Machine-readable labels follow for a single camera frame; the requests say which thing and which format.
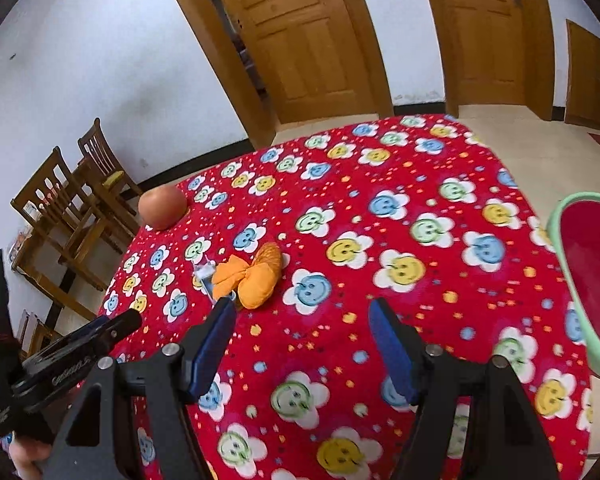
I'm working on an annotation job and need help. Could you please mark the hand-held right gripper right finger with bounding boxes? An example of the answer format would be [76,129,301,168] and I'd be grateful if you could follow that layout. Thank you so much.
[369,297,561,480]

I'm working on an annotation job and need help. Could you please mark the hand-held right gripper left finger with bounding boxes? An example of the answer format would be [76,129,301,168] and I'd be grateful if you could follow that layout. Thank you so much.
[42,297,238,480]

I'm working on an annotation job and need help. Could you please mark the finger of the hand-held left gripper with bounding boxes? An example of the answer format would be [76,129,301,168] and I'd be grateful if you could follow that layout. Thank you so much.
[65,309,143,358]

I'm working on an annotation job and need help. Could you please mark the orange mesh bag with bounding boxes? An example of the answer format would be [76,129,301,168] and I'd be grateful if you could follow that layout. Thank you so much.
[211,242,283,310]

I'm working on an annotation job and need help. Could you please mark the red basin with green rim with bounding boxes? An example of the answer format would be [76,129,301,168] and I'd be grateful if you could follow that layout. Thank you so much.
[547,191,600,380]

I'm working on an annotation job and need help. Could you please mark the person's left hand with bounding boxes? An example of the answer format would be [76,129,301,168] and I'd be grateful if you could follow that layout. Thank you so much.
[7,437,51,480]

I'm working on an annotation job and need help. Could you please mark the clear plastic wrapper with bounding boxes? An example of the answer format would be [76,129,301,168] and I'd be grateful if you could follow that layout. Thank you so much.
[192,257,219,302]

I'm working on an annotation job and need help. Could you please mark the round orange fruit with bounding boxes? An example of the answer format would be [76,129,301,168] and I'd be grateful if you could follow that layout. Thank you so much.
[138,185,187,231]

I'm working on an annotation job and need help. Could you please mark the red flower-print tablecloth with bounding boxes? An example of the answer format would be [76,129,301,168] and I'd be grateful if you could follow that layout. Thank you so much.
[97,114,593,480]

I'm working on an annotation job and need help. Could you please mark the wooden chair with yellow cushion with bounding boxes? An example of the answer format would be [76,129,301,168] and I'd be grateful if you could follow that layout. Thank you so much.
[77,118,144,233]

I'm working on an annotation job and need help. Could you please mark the small wooden panel door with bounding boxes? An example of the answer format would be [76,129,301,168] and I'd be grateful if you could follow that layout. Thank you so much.
[564,19,600,133]

